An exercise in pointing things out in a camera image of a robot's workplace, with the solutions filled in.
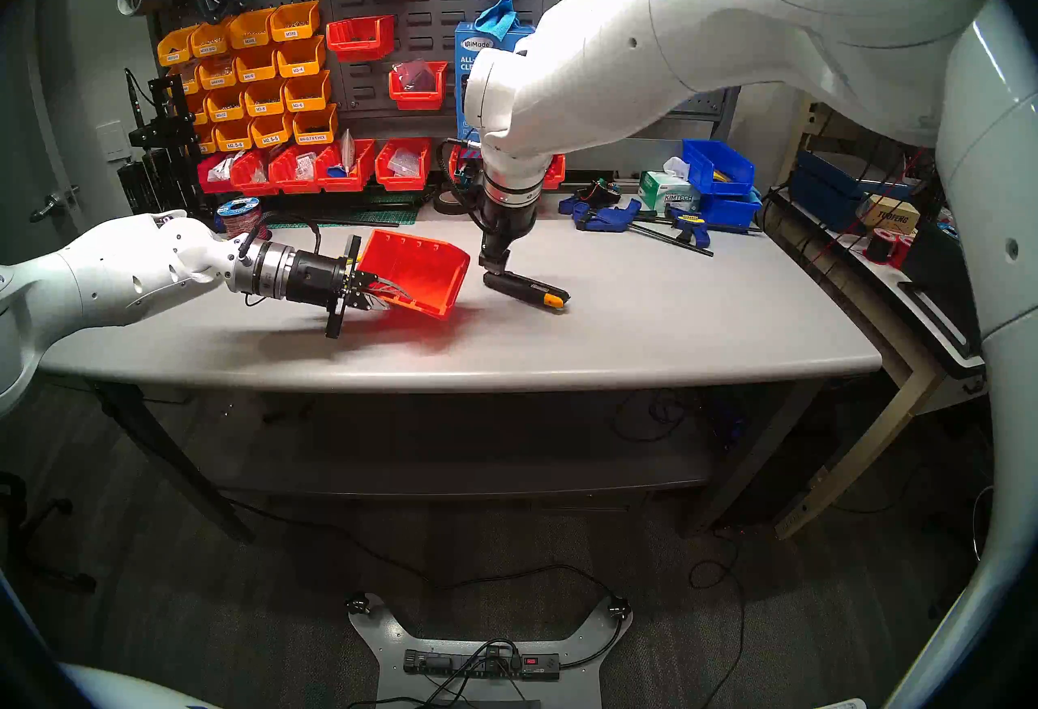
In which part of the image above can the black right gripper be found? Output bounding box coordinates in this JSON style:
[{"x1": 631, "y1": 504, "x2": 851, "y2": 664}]
[{"x1": 474, "y1": 205, "x2": 532, "y2": 275}]

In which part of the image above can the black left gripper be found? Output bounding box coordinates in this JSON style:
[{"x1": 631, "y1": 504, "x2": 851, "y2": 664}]
[{"x1": 282, "y1": 232, "x2": 410, "y2": 340}]

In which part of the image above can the black utility knife orange tip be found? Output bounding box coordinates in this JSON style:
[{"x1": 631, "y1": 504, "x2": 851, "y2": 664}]
[{"x1": 483, "y1": 271, "x2": 572, "y2": 311}]

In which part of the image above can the red plastic storage bin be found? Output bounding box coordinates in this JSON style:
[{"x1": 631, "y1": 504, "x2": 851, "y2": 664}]
[{"x1": 357, "y1": 229, "x2": 471, "y2": 321}]

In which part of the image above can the Kimtech tissue box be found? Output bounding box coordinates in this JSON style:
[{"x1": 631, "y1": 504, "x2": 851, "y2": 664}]
[{"x1": 637, "y1": 156, "x2": 703, "y2": 214}]

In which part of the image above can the blue cleaning cloths box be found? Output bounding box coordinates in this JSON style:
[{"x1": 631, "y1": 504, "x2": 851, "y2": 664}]
[{"x1": 454, "y1": 22, "x2": 536, "y2": 141}]

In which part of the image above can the small cardboard box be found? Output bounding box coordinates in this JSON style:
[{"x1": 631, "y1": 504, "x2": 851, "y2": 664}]
[{"x1": 858, "y1": 194, "x2": 922, "y2": 236}]

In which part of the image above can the green cutting mat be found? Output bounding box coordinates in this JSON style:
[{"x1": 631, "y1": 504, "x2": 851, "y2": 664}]
[{"x1": 268, "y1": 209, "x2": 419, "y2": 230}]

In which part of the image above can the blue spring clamp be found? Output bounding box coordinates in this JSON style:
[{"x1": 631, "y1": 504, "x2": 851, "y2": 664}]
[{"x1": 558, "y1": 197, "x2": 643, "y2": 233}]

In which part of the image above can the yellow bin labelled M4 HEX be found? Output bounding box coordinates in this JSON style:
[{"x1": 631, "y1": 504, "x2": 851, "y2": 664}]
[{"x1": 292, "y1": 105, "x2": 339, "y2": 146}]

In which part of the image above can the yellow bin labelled M2.5-5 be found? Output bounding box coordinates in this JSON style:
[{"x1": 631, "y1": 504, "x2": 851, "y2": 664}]
[{"x1": 250, "y1": 112, "x2": 295, "y2": 149}]

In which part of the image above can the workbench lower shelf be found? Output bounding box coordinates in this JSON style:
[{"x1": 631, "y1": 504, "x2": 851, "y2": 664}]
[{"x1": 203, "y1": 391, "x2": 723, "y2": 506}]

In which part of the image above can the blue bar clamp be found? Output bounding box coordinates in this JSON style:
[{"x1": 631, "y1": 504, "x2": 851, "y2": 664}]
[{"x1": 628, "y1": 206, "x2": 716, "y2": 257}]

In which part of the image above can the yellow bin labelled M3-6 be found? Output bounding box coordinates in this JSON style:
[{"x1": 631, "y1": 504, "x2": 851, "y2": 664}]
[{"x1": 284, "y1": 71, "x2": 332, "y2": 113}]

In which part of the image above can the yellow bin labelled M3-8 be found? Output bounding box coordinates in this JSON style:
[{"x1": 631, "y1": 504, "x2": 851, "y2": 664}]
[{"x1": 243, "y1": 80, "x2": 287, "y2": 118}]

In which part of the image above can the blue plastic bin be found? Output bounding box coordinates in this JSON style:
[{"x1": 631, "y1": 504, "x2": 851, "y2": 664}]
[
  {"x1": 681, "y1": 139, "x2": 757, "y2": 197},
  {"x1": 697, "y1": 191, "x2": 764, "y2": 231}
]

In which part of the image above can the blue microfiber cloth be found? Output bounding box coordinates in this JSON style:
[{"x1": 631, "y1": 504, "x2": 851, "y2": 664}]
[{"x1": 474, "y1": 0, "x2": 518, "y2": 42}]

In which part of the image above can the yellow bin labelled M3-4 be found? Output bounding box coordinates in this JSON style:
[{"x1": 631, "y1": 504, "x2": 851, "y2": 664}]
[{"x1": 277, "y1": 36, "x2": 327, "y2": 78}]

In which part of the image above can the yellow bin labelled M4-6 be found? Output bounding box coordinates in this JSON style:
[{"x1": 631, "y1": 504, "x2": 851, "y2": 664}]
[{"x1": 235, "y1": 45, "x2": 281, "y2": 83}]

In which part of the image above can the black equipment stand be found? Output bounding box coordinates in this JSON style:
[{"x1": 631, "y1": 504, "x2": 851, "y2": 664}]
[{"x1": 124, "y1": 69, "x2": 204, "y2": 218}]

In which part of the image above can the yellow bin labelled M4X6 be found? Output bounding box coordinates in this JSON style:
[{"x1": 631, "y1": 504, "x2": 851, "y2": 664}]
[{"x1": 199, "y1": 55, "x2": 241, "y2": 91}]

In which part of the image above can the yellow bin labelled M3X6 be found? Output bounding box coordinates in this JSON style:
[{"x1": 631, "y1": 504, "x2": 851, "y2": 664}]
[{"x1": 270, "y1": 1, "x2": 321, "y2": 43}]

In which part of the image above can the yellow bin labelled M3X8 BAD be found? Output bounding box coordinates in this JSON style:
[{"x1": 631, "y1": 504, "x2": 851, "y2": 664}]
[{"x1": 191, "y1": 21, "x2": 237, "y2": 59}]

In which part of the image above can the dark blue crate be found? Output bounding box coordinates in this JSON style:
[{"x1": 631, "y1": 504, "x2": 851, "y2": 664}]
[{"x1": 788, "y1": 150, "x2": 909, "y2": 212}]

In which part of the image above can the black power strip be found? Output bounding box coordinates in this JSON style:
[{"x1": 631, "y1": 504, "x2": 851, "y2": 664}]
[{"x1": 403, "y1": 647, "x2": 562, "y2": 682}]

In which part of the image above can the red thread spool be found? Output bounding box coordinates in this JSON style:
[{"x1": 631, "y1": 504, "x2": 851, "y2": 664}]
[{"x1": 862, "y1": 227, "x2": 917, "y2": 270}]

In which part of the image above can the wooden leg side table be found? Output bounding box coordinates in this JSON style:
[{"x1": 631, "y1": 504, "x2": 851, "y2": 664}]
[{"x1": 762, "y1": 184, "x2": 990, "y2": 542}]

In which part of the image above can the black laptop case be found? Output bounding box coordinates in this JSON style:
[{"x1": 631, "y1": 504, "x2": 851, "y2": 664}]
[{"x1": 896, "y1": 225, "x2": 986, "y2": 380}]

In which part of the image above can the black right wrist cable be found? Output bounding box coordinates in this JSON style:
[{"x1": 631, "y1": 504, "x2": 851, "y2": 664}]
[{"x1": 438, "y1": 138, "x2": 487, "y2": 218}]

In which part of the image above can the red wire spool blue label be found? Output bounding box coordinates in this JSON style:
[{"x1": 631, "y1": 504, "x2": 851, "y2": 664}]
[{"x1": 216, "y1": 198, "x2": 265, "y2": 240}]

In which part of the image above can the red wall bin with bag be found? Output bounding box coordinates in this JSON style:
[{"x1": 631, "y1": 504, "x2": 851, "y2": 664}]
[{"x1": 388, "y1": 61, "x2": 448, "y2": 111}]

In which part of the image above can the red plastic wall bin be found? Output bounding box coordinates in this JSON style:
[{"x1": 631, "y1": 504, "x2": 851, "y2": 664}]
[{"x1": 326, "y1": 15, "x2": 396, "y2": 63}]

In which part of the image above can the black pegboard tool wall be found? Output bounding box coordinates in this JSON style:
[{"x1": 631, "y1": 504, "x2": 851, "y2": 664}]
[{"x1": 142, "y1": 0, "x2": 731, "y2": 141}]

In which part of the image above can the white wall switch plate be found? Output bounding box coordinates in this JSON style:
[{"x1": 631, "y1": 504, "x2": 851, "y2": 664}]
[{"x1": 96, "y1": 120, "x2": 132, "y2": 163}]

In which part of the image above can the metal door handle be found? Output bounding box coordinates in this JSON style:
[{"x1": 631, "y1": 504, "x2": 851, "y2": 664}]
[{"x1": 29, "y1": 184, "x2": 82, "y2": 224}]

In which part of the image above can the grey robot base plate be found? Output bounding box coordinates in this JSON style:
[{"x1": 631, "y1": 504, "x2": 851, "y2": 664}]
[{"x1": 347, "y1": 592, "x2": 633, "y2": 709}]

